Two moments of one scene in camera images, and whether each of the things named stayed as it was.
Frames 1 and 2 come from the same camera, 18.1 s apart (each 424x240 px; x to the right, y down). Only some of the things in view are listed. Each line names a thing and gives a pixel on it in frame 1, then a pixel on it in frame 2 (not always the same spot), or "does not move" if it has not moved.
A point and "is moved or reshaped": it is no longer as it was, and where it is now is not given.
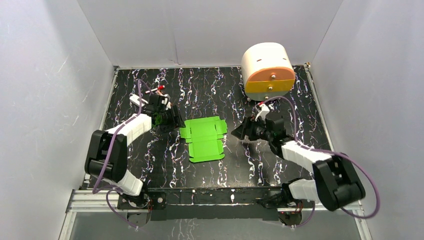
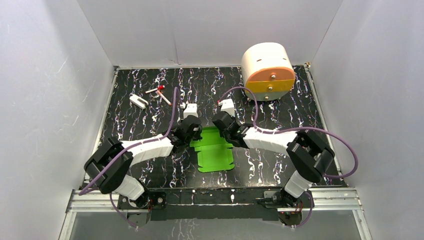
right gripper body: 259,131 to 227,136
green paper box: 205,136 is moved or reshaped
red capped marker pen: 159,87 does not move
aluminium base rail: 93,201 does not move
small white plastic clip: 134,98 does not move
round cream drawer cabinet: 267,70 does not move
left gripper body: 171,117 to 194,135
